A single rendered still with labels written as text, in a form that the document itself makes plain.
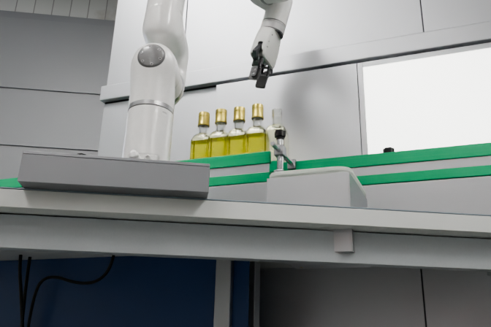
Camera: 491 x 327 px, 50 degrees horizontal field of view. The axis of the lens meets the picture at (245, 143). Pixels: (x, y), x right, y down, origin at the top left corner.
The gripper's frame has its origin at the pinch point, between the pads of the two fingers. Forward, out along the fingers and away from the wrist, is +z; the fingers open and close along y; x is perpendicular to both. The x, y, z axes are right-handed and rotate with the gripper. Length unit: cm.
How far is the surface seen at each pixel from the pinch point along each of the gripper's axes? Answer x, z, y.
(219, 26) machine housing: -28.5, -25.2, -14.9
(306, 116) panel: 13.2, 5.5, -12.4
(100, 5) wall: -242, -124, -162
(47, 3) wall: -277, -111, -142
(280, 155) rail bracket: 20.0, 26.7, 15.6
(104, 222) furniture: 6, 55, 53
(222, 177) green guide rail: 5.2, 34.6, 13.5
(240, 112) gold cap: -1.8, 11.8, 1.2
